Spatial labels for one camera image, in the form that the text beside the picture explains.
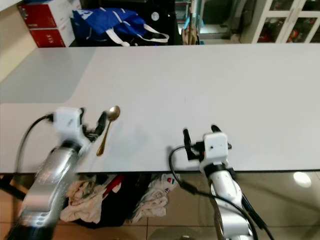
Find black clothing pile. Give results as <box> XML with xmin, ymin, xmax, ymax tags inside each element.
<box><xmin>80</xmin><ymin>174</ymin><xmax>151</xmax><ymax>230</ymax></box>

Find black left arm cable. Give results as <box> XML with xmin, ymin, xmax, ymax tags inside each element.
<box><xmin>15</xmin><ymin>114</ymin><xmax>56</xmax><ymax>174</ymax></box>

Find white glass door cabinet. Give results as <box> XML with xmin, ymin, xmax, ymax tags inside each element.
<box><xmin>240</xmin><ymin>0</ymin><xmax>320</xmax><ymax>44</ymax></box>

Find large red white box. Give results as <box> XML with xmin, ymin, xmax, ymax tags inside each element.
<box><xmin>18</xmin><ymin>0</ymin><xmax>76</xmax><ymax>31</ymax></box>

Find black metal table leg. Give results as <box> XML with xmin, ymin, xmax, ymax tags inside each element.
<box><xmin>0</xmin><ymin>173</ymin><xmax>23</xmax><ymax>201</ymax></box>

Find beige crumpled cloth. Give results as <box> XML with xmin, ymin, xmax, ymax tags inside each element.
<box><xmin>59</xmin><ymin>179</ymin><xmax>106</xmax><ymax>225</ymax></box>

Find small red white box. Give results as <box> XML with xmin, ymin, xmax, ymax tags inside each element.
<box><xmin>28</xmin><ymin>26</ymin><xmax>78</xmax><ymax>49</ymax></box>

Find blue bag with white straps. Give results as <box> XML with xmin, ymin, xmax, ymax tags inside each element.
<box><xmin>71</xmin><ymin>7</ymin><xmax>171</xmax><ymax>48</ymax></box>

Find gold metal spoon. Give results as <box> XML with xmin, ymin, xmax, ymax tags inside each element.
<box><xmin>96</xmin><ymin>105</ymin><xmax>122</xmax><ymax>157</ymax></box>

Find red item among clothes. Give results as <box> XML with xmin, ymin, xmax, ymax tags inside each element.
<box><xmin>102</xmin><ymin>174</ymin><xmax>126</xmax><ymax>198</ymax></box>

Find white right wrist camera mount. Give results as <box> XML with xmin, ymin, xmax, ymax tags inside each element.
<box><xmin>202</xmin><ymin>131</ymin><xmax>230</xmax><ymax>166</ymax></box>

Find white printed crumpled cloth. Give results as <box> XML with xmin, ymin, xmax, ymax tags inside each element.
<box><xmin>130</xmin><ymin>173</ymin><xmax>178</xmax><ymax>225</ymax></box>

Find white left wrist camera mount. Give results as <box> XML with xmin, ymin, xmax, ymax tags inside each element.
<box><xmin>53</xmin><ymin>106</ymin><xmax>85</xmax><ymax>144</ymax></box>

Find tan hanging cloth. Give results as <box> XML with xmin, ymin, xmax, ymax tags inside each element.
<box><xmin>182</xmin><ymin>15</ymin><xmax>201</xmax><ymax>46</ymax></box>

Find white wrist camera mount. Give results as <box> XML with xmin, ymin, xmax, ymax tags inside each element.
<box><xmin>53</xmin><ymin>106</ymin><xmax>85</xmax><ymax>144</ymax></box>
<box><xmin>202</xmin><ymin>131</ymin><xmax>230</xmax><ymax>166</ymax></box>

